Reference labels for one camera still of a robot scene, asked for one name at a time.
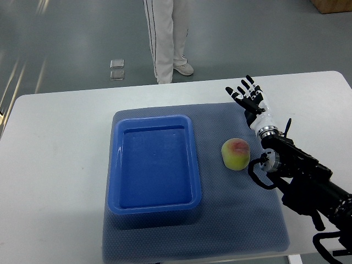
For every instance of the green red peach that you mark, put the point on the green red peach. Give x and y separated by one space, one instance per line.
236 154

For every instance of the blue plastic tray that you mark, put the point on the blue plastic tray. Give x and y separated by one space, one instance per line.
154 166

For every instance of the person in white trousers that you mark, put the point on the person in white trousers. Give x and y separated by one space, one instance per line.
168 24

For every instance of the brown wooden box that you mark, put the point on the brown wooden box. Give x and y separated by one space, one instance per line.
332 6

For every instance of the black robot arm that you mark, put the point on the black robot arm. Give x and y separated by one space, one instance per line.
307 189

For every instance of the upper floor socket plate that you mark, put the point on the upper floor socket plate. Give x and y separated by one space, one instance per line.
117 63

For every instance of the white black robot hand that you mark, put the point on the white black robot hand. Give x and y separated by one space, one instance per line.
257 113

